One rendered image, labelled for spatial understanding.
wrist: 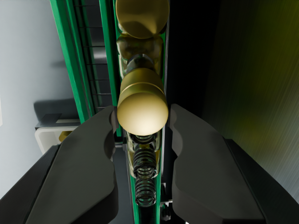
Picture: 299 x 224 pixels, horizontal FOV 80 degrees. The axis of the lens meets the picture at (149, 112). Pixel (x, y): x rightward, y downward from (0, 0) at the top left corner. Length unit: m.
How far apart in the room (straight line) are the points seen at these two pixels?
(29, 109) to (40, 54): 0.20
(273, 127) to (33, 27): 0.58
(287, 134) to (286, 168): 0.03
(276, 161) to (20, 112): 0.71
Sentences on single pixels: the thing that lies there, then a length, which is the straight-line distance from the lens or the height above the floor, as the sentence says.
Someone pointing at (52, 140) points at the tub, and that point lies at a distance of 0.72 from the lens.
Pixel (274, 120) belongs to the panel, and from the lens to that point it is 0.20.
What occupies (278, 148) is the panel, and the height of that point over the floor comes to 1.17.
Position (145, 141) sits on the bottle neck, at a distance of 0.20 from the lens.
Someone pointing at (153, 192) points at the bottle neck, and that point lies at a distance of 0.28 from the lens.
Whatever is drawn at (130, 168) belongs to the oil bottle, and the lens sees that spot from 0.31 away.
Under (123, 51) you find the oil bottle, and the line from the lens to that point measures 0.21.
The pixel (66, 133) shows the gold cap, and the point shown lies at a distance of 0.67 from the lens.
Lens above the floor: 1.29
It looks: 59 degrees down
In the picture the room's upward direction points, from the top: 175 degrees clockwise
